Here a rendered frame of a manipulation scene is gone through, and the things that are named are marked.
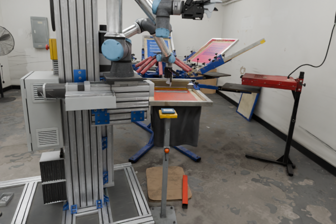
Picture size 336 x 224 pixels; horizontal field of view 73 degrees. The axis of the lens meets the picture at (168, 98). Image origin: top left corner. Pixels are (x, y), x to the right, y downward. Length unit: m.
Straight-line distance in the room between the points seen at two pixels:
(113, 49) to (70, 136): 0.73
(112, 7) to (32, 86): 0.68
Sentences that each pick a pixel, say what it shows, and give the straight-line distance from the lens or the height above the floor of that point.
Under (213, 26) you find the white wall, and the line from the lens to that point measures 6.88.
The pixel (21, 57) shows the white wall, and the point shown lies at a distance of 7.27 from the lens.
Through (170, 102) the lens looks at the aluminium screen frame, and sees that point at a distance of 1.90.
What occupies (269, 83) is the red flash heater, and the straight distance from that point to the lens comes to 2.80.
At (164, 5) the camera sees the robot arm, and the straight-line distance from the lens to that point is 1.26.
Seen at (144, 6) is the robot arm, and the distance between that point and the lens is 1.40.
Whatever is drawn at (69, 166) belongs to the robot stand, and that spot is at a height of 0.59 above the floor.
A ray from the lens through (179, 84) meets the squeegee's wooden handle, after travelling 2.49.
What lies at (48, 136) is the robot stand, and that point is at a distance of 1.66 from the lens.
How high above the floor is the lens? 1.49
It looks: 14 degrees down
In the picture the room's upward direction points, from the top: 3 degrees clockwise
